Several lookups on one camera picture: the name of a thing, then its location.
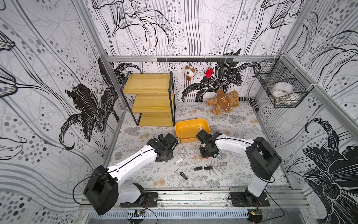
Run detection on wooden shelf with black frame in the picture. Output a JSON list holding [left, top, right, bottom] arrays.
[[120, 71, 176, 127]]

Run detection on hanging brown white plush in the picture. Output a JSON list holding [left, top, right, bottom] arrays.
[[185, 66, 195, 81]]

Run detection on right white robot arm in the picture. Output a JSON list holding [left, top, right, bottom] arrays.
[[196, 130, 282, 206]]

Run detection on striped black white object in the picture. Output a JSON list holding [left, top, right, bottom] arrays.
[[239, 97, 259, 112]]

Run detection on yellow plastic storage box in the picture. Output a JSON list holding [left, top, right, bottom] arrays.
[[175, 118, 211, 143]]

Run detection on white slotted cable duct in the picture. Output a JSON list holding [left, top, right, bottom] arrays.
[[88, 209, 249, 219]]

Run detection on hanging red plush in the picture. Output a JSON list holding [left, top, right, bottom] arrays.
[[206, 67, 213, 78]]

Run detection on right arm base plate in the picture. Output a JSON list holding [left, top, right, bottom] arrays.
[[228, 191, 270, 208]]

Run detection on white tape roll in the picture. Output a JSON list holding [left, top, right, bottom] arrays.
[[271, 82, 294, 98]]

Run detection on black silver swivel usb drive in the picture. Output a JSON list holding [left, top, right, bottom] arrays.
[[180, 172, 188, 180]]

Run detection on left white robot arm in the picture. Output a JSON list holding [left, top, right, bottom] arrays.
[[84, 133, 180, 215]]

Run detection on black wire wall basket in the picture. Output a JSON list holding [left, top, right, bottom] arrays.
[[254, 58, 313, 109]]

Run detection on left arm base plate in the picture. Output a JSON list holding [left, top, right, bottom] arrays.
[[119, 192, 158, 208]]

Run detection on black connector box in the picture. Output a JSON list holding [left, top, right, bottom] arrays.
[[248, 209, 263, 224]]

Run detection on small circuit board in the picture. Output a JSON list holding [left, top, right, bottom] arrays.
[[133, 210, 145, 218]]

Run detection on black hanging rail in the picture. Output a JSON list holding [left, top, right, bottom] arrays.
[[157, 57, 234, 62]]

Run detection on brown teddy bear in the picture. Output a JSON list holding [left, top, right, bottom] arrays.
[[206, 89, 239, 116]]

